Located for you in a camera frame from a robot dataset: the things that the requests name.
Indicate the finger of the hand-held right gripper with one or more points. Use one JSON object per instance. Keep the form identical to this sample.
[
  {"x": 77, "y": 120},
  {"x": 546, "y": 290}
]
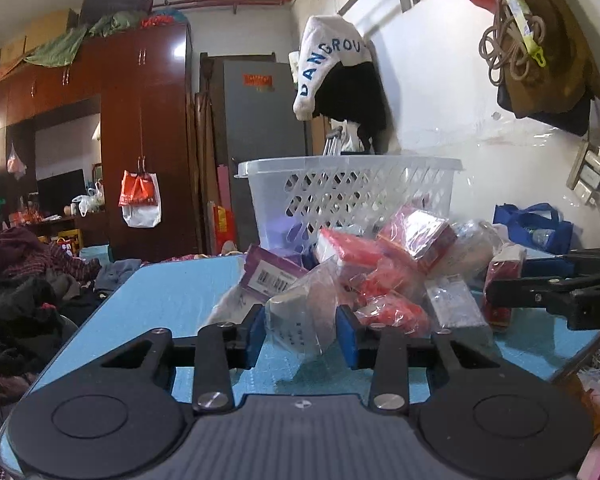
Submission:
[
  {"x": 520, "y": 294},
  {"x": 595, "y": 260}
]

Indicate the white and black jacket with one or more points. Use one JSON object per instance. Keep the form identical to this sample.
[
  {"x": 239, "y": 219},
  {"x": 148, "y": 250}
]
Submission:
[{"x": 325, "y": 60}]

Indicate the wall power strip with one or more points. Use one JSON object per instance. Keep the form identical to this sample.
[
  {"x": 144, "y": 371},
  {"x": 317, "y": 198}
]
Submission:
[{"x": 587, "y": 175}]

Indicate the blue plastic stool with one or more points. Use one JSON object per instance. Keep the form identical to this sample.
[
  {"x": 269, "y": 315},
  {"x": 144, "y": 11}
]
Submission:
[{"x": 95, "y": 252}]

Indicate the metal crutch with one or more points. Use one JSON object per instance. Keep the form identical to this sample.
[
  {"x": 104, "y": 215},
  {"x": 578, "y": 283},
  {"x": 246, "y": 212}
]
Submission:
[{"x": 332, "y": 142}]

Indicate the red packets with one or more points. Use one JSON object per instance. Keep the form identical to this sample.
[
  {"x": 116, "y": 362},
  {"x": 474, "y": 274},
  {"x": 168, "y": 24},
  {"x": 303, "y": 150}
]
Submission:
[{"x": 390, "y": 305}]

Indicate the dark duffel bag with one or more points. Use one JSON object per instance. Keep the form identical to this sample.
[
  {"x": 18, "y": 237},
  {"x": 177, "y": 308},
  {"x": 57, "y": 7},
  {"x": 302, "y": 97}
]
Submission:
[{"x": 110, "y": 2}]

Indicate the red and white box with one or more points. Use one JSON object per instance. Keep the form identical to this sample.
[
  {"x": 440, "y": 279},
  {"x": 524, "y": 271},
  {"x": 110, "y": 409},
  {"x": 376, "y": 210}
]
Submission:
[{"x": 502, "y": 265}]

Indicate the beige item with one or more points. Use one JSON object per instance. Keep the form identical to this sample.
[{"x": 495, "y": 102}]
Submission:
[{"x": 472, "y": 250}]

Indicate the orange and white plastic bag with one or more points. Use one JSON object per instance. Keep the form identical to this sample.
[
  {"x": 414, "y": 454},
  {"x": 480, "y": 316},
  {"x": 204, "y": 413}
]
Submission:
[{"x": 140, "y": 200}]

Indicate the brown hanging bag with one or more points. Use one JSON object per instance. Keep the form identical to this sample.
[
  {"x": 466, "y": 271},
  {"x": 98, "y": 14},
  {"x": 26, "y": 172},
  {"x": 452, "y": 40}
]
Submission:
[{"x": 555, "y": 70}]

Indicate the pink plastic bag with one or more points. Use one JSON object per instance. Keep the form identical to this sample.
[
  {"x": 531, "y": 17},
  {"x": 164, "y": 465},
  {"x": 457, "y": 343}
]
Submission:
[{"x": 16, "y": 162}]

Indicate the green cloth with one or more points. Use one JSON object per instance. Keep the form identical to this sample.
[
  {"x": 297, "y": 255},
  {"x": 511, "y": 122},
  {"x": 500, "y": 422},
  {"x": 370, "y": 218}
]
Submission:
[{"x": 55, "y": 50}]

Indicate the white printed box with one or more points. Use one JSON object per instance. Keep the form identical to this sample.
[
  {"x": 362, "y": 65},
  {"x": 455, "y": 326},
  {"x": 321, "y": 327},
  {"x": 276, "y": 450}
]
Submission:
[{"x": 455, "y": 305}]

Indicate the black television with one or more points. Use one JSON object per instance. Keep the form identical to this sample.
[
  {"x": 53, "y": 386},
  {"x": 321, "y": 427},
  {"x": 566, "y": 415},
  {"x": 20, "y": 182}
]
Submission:
[{"x": 60, "y": 187}]

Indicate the purple packet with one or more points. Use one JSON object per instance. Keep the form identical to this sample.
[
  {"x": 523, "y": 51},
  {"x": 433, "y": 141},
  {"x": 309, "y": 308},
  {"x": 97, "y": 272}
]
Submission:
[{"x": 270, "y": 266}]

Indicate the grey door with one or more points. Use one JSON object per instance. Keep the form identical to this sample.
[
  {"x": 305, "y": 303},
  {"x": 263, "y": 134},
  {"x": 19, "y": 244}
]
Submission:
[{"x": 260, "y": 125}]

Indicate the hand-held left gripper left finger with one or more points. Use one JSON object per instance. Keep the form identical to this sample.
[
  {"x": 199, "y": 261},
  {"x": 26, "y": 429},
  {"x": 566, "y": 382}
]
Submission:
[{"x": 255, "y": 337}]

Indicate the pile of dark clothes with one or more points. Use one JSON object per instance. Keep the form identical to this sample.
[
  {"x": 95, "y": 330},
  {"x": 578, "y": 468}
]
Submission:
[{"x": 25, "y": 300}]

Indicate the dark red wooden wardrobe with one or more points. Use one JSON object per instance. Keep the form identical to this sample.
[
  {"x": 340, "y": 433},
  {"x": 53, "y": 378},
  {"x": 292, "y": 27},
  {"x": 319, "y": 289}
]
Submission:
[{"x": 140, "y": 110}]

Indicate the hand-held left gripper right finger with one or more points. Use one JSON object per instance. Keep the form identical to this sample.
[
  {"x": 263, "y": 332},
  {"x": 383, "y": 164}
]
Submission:
[{"x": 348, "y": 340}]

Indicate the wooden boards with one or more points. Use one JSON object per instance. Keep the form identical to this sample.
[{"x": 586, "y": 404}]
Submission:
[{"x": 205, "y": 160}]

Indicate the white plastic basket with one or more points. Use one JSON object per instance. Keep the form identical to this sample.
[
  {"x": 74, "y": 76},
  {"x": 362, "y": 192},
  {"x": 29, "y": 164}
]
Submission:
[{"x": 350, "y": 165}]

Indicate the red white tissue packet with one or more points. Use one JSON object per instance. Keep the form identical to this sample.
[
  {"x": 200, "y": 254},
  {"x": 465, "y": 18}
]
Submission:
[{"x": 345, "y": 247}]

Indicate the red paper on door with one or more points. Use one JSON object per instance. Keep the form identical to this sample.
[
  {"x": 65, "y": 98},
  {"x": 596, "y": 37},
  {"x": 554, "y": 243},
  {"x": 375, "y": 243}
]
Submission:
[{"x": 257, "y": 80}]

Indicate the blue fabric bag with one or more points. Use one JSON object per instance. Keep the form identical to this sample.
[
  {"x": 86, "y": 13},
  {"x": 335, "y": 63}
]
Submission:
[{"x": 530, "y": 225}]

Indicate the red cloth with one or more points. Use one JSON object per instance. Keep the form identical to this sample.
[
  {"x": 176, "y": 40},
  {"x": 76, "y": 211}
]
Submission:
[{"x": 162, "y": 19}]

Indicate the large cardboard box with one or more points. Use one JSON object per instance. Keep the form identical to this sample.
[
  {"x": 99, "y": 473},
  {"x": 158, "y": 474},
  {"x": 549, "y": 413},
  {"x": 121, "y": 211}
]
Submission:
[{"x": 50, "y": 27}]

